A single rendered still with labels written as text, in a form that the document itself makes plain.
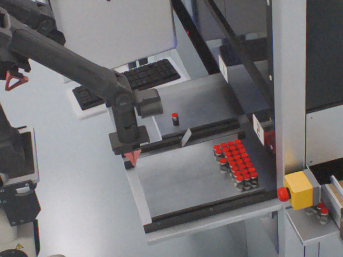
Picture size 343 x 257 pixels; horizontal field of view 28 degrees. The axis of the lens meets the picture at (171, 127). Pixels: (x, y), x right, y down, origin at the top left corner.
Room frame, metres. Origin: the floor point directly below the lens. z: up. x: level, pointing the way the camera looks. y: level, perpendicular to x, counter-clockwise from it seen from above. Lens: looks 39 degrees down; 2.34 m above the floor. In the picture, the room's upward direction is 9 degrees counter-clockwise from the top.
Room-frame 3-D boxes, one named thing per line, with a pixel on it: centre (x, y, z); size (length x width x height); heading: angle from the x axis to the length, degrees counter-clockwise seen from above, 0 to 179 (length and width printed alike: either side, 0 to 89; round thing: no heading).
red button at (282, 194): (1.30, -0.27, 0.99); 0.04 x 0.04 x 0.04; 9
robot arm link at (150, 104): (1.42, 0.08, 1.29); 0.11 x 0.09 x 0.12; 100
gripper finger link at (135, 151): (1.41, 0.13, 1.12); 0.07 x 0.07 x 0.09; 8
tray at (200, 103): (1.87, -0.11, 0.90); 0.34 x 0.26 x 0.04; 99
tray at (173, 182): (1.52, -0.05, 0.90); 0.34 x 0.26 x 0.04; 98
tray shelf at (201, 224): (1.69, -0.07, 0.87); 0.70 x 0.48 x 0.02; 9
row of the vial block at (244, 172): (1.53, -0.19, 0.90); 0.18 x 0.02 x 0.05; 8
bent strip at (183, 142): (1.68, 0.01, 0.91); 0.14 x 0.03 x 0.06; 100
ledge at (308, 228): (1.30, -0.36, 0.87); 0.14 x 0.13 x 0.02; 99
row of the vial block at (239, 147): (1.54, -0.21, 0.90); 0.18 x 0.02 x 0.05; 8
